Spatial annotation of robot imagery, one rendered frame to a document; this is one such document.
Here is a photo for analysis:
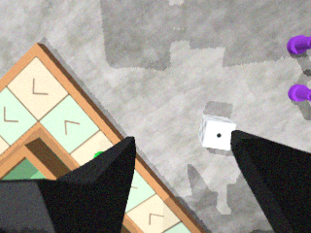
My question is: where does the white die with black pips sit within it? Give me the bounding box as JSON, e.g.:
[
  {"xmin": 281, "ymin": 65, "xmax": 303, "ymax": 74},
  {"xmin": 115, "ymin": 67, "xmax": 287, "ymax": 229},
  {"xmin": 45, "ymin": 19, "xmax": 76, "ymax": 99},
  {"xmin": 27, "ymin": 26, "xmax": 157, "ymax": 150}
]
[{"xmin": 198, "ymin": 114, "xmax": 236, "ymax": 150}]

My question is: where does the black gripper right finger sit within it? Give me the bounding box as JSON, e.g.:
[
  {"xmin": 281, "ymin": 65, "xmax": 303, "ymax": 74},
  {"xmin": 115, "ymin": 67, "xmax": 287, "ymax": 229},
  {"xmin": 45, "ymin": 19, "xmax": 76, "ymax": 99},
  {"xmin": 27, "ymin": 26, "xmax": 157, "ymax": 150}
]
[{"xmin": 230, "ymin": 130, "xmax": 311, "ymax": 233}]

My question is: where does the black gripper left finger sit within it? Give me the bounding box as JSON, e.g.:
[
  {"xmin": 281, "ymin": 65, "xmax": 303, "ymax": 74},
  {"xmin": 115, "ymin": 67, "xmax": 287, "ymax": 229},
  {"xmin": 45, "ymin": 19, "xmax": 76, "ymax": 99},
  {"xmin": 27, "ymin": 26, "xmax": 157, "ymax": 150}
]
[{"xmin": 0, "ymin": 136, "xmax": 136, "ymax": 233}]

